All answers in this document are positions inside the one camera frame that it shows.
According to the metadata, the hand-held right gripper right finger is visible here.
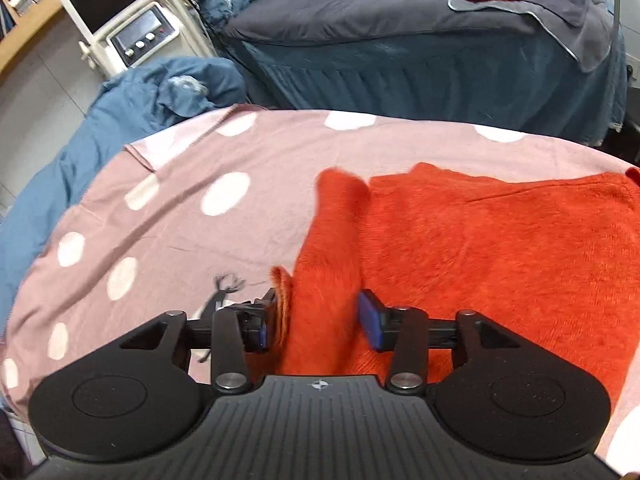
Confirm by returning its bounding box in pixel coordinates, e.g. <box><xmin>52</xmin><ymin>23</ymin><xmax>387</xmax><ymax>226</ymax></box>
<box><xmin>357</xmin><ymin>289</ymin><xmax>522</xmax><ymax>395</ymax></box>

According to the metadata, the pink polka dot blanket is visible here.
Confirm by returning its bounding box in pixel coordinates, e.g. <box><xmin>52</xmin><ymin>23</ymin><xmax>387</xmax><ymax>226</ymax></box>
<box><xmin>0</xmin><ymin>105</ymin><xmax>640</xmax><ymax>476</ymax></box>

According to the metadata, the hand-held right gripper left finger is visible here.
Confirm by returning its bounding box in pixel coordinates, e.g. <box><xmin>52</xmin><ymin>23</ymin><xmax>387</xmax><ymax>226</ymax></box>
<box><xmin>119</xmin><ymin>287</ymin><xmax>281</xmax><ymax>395</ymax></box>

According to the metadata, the red fuzzy sweater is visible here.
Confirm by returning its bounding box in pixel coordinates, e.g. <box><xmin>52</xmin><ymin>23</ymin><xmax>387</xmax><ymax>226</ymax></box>
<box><xmin>270</xmin><ymin>162</ymin><xmax>640</xmax><ymax>406</ymax></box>

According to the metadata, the blue quilt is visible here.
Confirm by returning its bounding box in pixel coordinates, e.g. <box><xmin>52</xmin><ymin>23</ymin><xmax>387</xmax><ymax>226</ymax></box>
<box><xmin>0</xmin><ymin>56</ymin><xmax>251</xmax><ymax>326</ymax></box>

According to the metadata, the crumpled blue cloth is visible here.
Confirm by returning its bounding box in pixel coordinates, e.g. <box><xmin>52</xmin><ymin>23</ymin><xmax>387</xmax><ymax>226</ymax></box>
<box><xmin>194</xmin><ymin>0</ymin><xmax>307</xmax><ymax>32</ymax></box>

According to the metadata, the wooden desk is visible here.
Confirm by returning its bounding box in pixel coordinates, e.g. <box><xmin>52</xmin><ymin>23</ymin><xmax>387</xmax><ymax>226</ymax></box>
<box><xmin>0</xmin><ymin>0</ymin><xmax>103</xmax><ymax>77</ymax></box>

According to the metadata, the massage bed with blue skirt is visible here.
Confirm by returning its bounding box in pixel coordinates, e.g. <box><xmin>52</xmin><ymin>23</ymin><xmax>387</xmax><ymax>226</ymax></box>
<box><xmin>200</xmin><ymin>0</ymin><xmax>629</xmax><ymax>147</ymax></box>

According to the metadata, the white machine with knobs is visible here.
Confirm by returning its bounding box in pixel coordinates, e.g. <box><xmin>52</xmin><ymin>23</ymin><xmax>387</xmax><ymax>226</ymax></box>
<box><xmin>79</xmin><ymin>1</ymin><xmax>217</xmax><ymax>69</ymax></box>

